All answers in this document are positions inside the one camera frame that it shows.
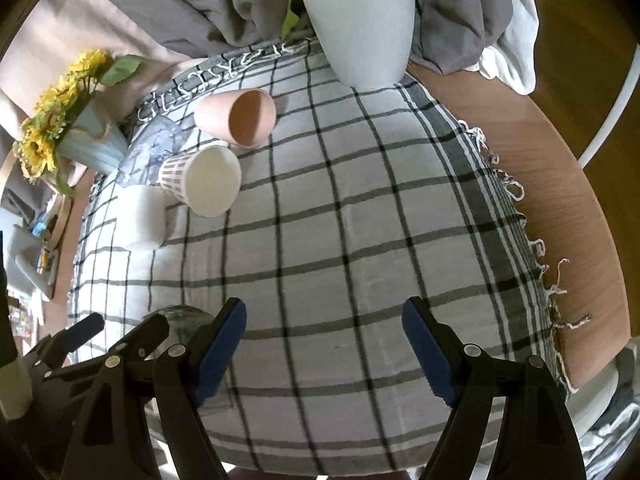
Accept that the clear blue patterned glass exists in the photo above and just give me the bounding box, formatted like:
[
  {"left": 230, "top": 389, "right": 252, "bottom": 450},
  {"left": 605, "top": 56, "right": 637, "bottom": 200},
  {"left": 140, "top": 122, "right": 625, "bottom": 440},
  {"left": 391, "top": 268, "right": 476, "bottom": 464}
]
[{"left": 115, "top": 116, "right": 196, "bottom": 188}]

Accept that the grey crumpled blanket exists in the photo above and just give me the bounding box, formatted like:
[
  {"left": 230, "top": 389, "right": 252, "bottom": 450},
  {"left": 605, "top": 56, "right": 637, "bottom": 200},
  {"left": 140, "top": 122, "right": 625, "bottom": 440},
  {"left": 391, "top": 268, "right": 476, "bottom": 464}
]
[{"left": 108, "top": 0, "right": 539, "bottom": 96}]

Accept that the yellow sunflower bouquet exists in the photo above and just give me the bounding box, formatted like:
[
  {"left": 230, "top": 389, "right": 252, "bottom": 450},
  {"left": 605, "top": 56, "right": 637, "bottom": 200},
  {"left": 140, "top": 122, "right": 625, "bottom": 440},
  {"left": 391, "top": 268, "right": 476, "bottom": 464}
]
[{"left": 12, "top": 48, "right": 145, "bottom": 196}]

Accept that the white ribbed plant pot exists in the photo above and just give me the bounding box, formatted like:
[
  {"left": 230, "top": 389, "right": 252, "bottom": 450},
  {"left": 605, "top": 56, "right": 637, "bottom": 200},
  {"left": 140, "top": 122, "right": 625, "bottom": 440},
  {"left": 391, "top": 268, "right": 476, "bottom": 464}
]
[{"left": 303, "top": 0, "right": 416, "bottom": 91}]

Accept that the pink ceramic cup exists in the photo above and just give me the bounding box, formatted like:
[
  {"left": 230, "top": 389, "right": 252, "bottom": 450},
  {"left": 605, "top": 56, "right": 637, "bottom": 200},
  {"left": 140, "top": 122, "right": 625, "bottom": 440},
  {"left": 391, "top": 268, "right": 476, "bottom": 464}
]
[{"left": 193, "top": 89, "right": 277, "bottom": 148}]

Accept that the light blue flower vase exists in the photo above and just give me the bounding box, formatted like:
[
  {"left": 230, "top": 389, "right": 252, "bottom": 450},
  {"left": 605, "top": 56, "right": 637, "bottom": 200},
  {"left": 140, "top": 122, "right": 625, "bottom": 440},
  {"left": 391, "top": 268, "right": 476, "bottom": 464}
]
[{"left": 58, "top": 100, "right": 128, "bottom": 176}]

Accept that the round wooden table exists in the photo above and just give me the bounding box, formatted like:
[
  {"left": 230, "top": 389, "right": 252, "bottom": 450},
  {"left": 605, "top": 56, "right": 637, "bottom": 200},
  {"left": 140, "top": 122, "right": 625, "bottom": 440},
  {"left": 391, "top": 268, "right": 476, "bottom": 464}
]
[{"left": 62, "top": 55, "right": 629, "bottom": 399}]

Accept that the white matte cup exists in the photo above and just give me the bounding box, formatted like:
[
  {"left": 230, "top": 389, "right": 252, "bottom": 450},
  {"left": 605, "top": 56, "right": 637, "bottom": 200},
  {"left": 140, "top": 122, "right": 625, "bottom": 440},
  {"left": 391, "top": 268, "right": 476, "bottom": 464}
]
[{"left": 115, "top": 184, "right": 166, "bottom": 252}]

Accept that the checkered paper cup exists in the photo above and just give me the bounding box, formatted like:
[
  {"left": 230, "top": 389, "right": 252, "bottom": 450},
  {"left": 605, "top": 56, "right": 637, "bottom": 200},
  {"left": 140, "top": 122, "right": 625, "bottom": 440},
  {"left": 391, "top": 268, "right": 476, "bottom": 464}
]
[{"left": 158, "top": 145, "right": 242, "bottom": 218}]

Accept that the clear glass tumbler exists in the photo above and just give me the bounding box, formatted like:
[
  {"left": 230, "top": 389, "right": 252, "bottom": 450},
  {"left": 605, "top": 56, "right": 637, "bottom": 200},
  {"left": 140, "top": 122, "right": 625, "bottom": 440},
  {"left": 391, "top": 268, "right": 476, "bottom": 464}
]
[{"left": 150, "top": 306, "right": 214, "bottom": 359}]

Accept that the white black plaid tablecloth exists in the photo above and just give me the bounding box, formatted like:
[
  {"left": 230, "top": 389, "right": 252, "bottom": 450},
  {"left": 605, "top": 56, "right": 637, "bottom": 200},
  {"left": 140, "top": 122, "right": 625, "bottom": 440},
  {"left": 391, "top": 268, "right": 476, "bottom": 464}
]
[{"left": 68, "top": 39, "right": 573, "bottom": 476}]

